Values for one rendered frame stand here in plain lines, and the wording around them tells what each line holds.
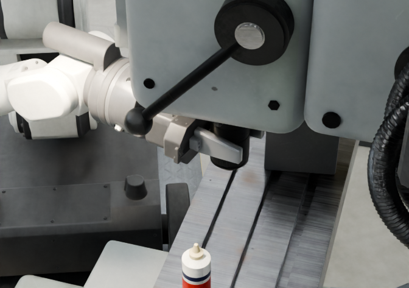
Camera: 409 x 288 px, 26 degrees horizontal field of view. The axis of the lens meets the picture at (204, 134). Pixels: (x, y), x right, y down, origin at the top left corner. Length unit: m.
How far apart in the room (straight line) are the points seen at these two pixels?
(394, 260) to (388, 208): 1.94
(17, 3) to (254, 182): 0.56
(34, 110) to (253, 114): 0.36
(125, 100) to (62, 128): 0.92
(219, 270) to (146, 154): 0.76
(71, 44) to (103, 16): 2.56
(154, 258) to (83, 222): 0.43
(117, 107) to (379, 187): 0.46
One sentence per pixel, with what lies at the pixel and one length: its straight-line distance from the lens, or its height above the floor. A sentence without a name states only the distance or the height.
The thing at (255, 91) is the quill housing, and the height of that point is 1.37.
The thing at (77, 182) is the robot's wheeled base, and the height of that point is 0.57.
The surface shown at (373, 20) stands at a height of 1.48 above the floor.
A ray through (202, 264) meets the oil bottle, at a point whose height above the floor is 0.99.
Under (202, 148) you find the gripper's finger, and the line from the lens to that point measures 1.04.
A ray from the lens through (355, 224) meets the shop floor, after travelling 2.72.
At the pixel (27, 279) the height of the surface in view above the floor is 0.70.
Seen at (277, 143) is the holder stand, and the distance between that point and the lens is 1.46.
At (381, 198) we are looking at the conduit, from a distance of 0.69.
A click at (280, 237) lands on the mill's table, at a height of 0.90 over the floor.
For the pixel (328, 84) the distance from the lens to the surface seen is 0.83.
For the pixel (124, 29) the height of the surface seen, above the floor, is 1.37.
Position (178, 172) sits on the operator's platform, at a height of 0.40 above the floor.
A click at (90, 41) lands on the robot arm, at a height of 1.30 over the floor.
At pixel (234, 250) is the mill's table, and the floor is 0.90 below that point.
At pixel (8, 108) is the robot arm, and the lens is 1.24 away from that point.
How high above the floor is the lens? 1.88
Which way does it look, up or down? 39 degrees down
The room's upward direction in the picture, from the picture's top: straight up
